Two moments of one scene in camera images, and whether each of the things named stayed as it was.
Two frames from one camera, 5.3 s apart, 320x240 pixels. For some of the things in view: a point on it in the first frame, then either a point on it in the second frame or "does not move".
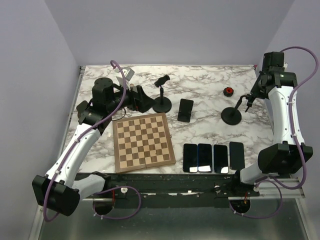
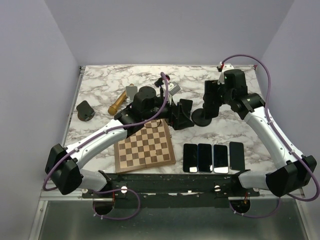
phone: [237, 155] does not move
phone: [205, 158] does not move
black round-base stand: [231, 115] to [202, 117]
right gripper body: [258, 90] to [227, 96]
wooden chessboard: [142, 141] does not move
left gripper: [142, 102] to [170, 112]
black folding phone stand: [185, 109] does not move
